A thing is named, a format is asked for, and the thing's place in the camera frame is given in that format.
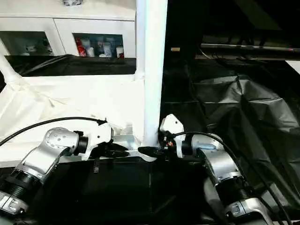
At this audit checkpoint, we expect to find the white plastic table top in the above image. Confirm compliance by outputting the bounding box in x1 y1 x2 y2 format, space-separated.
0 72 160 169

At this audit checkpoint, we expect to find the white plastic table leg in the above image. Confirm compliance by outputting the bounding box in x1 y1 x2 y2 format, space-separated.
135 0 146 81
0 37 21 84
140 0 169 148

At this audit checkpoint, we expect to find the black plastic mat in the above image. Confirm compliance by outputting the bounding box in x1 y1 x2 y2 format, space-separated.
0 55 300 225

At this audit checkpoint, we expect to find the red bottle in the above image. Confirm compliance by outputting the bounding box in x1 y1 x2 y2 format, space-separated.
76 38 87 57

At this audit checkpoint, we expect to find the white sideboard cabinet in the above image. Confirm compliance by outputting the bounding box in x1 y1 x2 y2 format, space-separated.
0 0 138 58

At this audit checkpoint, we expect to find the white flat board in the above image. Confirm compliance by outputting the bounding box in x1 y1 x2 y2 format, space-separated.
285 60 300 74

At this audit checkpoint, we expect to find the silvery ornament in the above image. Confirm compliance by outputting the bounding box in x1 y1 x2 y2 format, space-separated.
62 0 83 7

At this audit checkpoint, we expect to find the dark metal rail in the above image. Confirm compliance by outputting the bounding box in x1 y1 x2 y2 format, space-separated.
201 43 300 52

